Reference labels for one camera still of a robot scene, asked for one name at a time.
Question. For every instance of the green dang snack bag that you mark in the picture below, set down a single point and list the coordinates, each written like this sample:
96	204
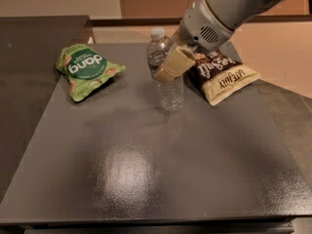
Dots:
85	69

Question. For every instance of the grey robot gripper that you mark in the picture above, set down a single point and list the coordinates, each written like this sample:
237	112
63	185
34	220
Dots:
200	25

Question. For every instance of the dark side table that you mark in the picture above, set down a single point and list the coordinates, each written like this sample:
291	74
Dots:
29	48

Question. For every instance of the brown and cream chip bag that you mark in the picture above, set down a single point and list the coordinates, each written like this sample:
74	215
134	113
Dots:
218	76

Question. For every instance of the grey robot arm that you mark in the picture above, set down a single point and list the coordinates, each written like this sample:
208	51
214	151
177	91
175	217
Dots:
233	13

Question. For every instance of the clear plastic water bottle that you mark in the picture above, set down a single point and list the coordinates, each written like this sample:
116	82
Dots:
169	93

